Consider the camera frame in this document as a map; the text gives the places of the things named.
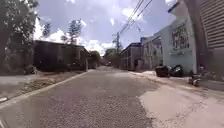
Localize dark brick building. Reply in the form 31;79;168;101
119;42;145;72

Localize pale blue building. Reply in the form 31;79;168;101
159;0;198;76

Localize pale sandy roadside ground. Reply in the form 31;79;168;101
129;70;224;128

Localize large dark tree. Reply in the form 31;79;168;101
0;0;40;75

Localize overhead wires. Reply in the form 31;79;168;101
118;0;154;36

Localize dirt and grass verge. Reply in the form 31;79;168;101
0;70;86;101

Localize utility pole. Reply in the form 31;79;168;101
112;31;122;54

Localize dark rubbish bags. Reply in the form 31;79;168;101
169;64;184;78

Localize tall thin tree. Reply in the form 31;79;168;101
67;19;83;46

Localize building with slatted wall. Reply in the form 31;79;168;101
184;0;224;81

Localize green distant trees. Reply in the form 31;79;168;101
103;48;118;58

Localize grey low building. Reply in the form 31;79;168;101
141;34;164;71

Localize grey asphalt road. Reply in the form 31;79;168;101
0;65;161;128

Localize pale concrete kerb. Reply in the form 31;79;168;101
0;70;88;111

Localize dark bin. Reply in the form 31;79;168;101
155;64;170;78

